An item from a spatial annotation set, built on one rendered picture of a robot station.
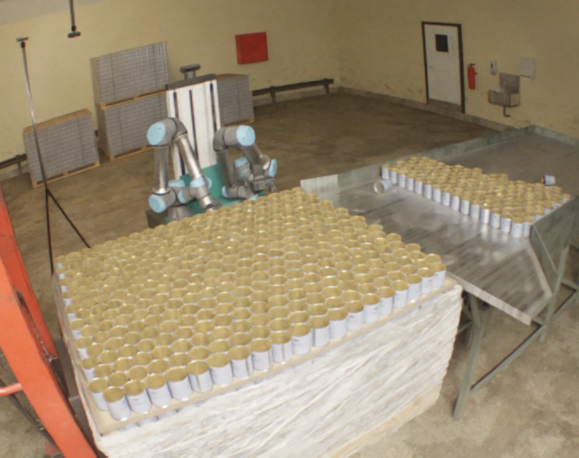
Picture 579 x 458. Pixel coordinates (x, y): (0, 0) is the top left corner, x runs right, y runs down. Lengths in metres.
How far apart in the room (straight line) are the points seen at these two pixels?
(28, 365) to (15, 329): 0.14
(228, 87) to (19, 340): 8.19
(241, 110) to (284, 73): 2.68
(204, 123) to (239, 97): 6.38
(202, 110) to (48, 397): 2.08
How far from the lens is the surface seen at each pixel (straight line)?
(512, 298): 1.84
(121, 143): 8.74
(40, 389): 1.67
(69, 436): 1.84
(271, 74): 11.65
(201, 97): 3.03
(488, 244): 2.21
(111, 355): 1.50
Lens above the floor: 2.07
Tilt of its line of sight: 26 degrees down
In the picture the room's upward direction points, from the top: 5 degrees counter-clockwise
